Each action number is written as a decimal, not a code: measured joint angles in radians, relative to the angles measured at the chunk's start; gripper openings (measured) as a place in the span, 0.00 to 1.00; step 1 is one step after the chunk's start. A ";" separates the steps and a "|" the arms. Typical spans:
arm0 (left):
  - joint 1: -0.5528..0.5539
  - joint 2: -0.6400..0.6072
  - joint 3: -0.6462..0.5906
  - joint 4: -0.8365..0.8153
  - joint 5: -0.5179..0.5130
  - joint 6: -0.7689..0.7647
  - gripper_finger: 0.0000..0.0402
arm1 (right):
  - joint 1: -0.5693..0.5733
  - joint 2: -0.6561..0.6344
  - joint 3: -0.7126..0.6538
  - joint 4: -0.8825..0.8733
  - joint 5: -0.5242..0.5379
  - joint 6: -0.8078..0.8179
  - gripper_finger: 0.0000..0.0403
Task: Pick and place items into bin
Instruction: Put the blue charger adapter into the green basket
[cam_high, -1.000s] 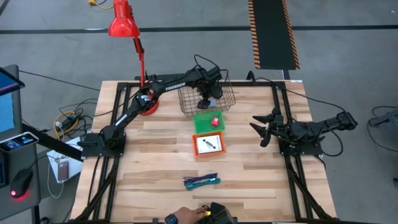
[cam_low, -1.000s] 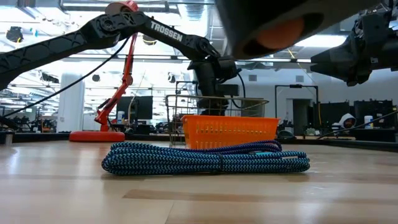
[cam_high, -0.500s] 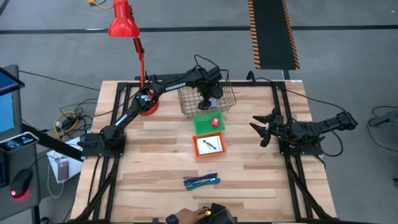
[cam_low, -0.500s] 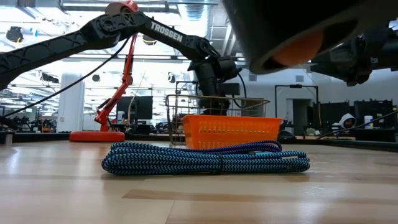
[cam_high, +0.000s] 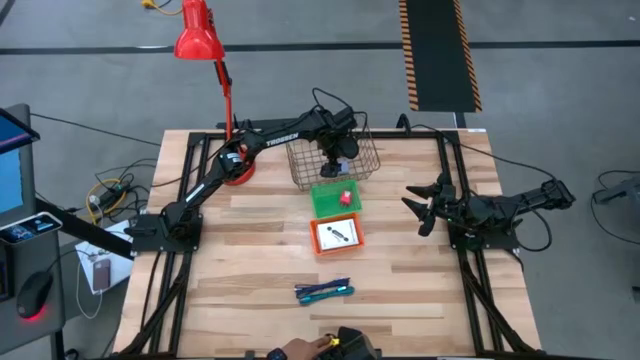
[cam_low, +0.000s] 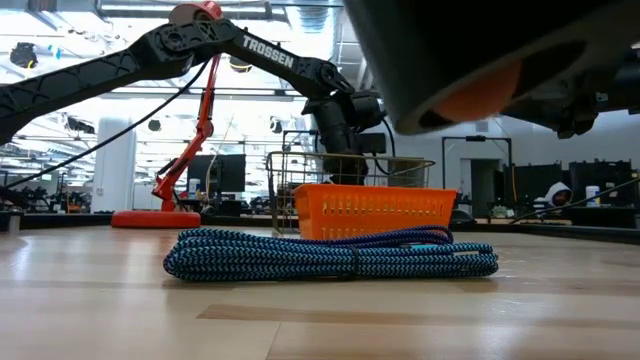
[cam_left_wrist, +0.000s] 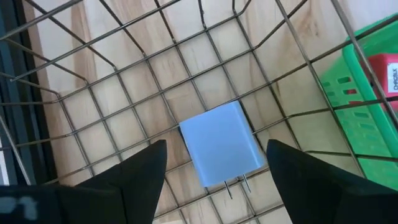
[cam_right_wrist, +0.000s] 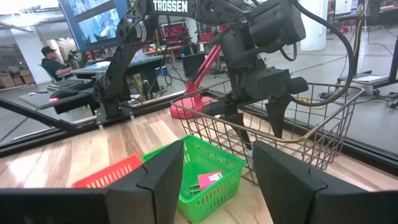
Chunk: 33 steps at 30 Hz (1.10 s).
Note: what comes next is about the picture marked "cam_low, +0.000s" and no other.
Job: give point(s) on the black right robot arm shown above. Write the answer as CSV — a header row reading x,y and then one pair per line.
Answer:
x,y
575,100

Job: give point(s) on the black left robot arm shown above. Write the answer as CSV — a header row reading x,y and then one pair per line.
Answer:
x,y
270,52

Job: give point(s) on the orange plastic basket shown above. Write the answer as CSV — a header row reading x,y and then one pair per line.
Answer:
x,y
375,191

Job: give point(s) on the black computer monitor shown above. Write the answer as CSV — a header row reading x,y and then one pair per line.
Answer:
x,y
615,175
225,172
530,182

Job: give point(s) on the person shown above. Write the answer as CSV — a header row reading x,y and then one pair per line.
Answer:
x,y
557,195

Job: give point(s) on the white bottle with blue label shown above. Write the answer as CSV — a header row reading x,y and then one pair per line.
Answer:
x,y
593,196

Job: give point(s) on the white pillar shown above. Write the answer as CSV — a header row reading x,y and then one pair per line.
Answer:
x,y
112,165

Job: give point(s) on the black ceiling spotlight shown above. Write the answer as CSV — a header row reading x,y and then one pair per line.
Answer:
x,y
23,55

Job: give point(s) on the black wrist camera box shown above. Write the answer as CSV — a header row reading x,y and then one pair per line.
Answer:
x,y
372,142

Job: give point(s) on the black metal stand frame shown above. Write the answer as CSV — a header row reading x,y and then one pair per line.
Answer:
x,y
475,138

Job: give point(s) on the round black wall speaker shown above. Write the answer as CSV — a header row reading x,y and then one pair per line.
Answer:
x,y
154,125

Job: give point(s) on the black aluminium rig frame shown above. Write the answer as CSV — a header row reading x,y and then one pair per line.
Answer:
x,y
60,220

